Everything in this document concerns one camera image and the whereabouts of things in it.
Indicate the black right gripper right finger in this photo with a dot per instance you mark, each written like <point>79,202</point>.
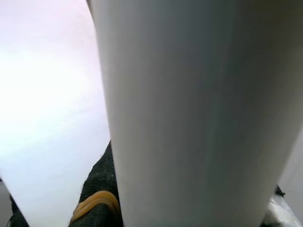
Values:
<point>280,191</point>

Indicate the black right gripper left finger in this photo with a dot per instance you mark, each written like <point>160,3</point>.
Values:
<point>104,170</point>

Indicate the white plastic table leg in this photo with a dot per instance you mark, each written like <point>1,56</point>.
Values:
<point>189,118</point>

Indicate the orange rubber band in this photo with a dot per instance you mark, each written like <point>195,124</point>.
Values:
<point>94,198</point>

